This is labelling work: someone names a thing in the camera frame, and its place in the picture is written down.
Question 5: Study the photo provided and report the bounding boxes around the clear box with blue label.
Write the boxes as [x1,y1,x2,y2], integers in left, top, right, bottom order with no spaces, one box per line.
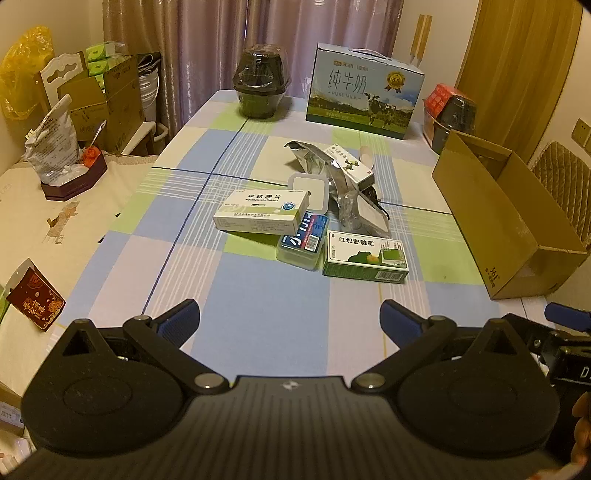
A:
[276,212,329,271]

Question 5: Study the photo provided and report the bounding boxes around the white and green medicine box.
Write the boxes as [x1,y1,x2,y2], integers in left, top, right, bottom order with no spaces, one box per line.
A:
[213,189,311,235]

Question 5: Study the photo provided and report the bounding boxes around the white square plug device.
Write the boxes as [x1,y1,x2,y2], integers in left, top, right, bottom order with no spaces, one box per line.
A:
[287,173,329,213]

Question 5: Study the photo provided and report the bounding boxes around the crinkled white plastic bag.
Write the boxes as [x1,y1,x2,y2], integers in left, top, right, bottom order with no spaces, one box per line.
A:
[24,95,85,185]

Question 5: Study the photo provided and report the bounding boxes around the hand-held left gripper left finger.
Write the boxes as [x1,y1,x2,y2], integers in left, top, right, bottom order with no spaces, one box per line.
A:
[55,299,229,395]

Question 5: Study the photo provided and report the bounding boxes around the white stool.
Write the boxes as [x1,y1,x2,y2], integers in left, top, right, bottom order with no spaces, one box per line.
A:
[121,121,168,155]

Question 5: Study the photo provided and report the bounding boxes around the brown cardboard box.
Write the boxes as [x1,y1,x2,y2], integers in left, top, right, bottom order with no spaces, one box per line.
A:
[431,130,588,301]

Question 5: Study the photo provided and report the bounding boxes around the brown storage carton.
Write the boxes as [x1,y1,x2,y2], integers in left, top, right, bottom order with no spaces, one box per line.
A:
[58,54,141,155]

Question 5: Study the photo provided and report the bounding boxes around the beige wall socket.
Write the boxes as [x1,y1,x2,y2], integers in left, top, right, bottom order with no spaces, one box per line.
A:
[571,117,591,148]

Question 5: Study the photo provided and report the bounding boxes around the white cut-out cardboard piece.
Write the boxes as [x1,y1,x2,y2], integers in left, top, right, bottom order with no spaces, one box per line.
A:
[39,52,88,114]

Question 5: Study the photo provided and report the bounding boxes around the dark red hexagonal box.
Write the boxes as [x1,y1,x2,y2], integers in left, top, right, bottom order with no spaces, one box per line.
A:
[41,154,108,202]

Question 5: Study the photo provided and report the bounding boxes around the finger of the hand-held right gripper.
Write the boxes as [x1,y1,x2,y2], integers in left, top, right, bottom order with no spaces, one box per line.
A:
[544,302,591,331]
[505,313,562,354]

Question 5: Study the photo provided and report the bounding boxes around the red gold gift envelope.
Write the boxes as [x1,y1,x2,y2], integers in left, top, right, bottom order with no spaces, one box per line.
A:
[8,258,66,332]

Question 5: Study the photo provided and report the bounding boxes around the silver foil pouch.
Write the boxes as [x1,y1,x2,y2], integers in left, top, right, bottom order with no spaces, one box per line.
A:
[284,141,391,238]

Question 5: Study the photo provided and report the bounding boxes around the cream cloth side table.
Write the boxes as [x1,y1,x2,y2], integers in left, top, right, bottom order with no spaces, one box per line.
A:
[0,154,160,333]

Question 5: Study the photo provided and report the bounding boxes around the person's right hand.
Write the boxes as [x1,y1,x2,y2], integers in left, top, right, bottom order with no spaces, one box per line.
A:
[570,392,591,464]

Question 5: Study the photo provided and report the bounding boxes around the quilted chair back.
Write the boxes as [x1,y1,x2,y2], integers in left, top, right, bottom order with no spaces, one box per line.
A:
[529,141,591,252]

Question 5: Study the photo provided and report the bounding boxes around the green tissue packs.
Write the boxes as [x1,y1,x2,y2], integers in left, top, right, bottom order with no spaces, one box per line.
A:
[85,41,131,78]

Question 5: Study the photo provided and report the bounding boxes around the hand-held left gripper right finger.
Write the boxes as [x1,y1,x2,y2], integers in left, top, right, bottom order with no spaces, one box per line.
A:
[352,300,525,395]

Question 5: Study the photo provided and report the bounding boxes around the blue green milk carton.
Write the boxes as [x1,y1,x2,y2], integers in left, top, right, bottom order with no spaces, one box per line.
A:
[306,42,426,140]

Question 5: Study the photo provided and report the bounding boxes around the white box with lizard print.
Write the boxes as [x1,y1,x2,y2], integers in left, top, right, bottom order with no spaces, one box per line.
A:
[323,144,376,185]

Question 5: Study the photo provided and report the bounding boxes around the yellow plastic bag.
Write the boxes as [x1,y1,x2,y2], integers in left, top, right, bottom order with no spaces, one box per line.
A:
[0,27,55,118]

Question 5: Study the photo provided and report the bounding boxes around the yellow wooden wall sticks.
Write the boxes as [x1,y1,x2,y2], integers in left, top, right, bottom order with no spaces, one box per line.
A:
[412,14,433,66]

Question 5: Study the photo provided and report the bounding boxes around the wooden door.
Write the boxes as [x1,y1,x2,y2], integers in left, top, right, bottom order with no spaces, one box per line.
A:
[455,0,583,160]

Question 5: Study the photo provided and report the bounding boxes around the checked cloth desktop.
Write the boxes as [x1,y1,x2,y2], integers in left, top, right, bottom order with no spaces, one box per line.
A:
[62,89,555,384]

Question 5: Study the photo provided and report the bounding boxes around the pale purple curtain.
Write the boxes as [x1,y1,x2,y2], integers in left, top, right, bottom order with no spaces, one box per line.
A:
[102,0,402,130]

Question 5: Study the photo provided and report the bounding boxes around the black wrapped instant noodle bowl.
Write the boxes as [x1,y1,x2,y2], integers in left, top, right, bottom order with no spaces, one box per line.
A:
[429,95,479,155]
[232,44,293,119]

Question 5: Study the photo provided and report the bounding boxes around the red lid instant noodle bowl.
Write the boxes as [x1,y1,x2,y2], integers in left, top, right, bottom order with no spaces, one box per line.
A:
[424,83,459,118]

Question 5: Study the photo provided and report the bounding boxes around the white plastic buckets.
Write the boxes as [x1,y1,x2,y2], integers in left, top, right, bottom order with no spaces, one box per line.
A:
[137,53,160,123]

